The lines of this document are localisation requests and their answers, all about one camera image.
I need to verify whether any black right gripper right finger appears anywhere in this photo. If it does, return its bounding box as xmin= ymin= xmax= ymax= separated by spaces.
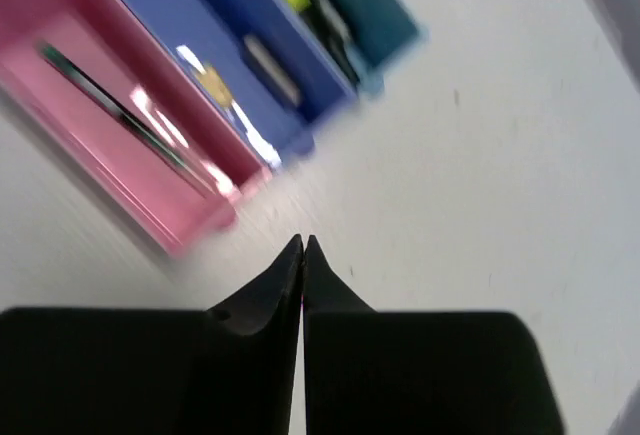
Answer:
xmin=303 ymin=235 xmax=374 ymax=434

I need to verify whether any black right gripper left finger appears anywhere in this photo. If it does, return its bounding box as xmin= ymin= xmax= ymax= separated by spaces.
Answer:
xmin=174 ymin=235 xmax=304 ymax=434

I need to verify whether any small tan eraser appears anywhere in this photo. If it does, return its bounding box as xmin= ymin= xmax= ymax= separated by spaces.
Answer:
xmin=195 ymin=65 xmax=234 ymax=108

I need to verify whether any yellow cap black highlighter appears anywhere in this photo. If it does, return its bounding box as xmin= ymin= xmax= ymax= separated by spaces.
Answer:
xmin=286 ymin=0 xmax=360 ymax=86

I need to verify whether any green ink pen refill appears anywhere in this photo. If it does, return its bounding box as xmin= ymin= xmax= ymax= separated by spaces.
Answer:
xmin=37 ymin=42 xmax=214 ymax=195

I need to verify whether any white eraser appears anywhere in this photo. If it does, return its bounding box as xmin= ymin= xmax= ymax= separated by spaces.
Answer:
xmin=242 ymin=34 xmax=303 ymax=109

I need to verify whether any light blue drawer container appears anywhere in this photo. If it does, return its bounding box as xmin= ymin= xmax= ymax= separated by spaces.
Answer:
xmin=249 ymin=0 xmax=429 ymax=99

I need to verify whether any dark blue drawer container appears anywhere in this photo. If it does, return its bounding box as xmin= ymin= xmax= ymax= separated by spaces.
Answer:
xmin=122 ymin=0 xmax=356 ymax=168

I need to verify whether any pink drawer container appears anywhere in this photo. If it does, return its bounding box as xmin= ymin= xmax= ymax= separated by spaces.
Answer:
xmin=1 ymin=0 xmax=270 ymax=254

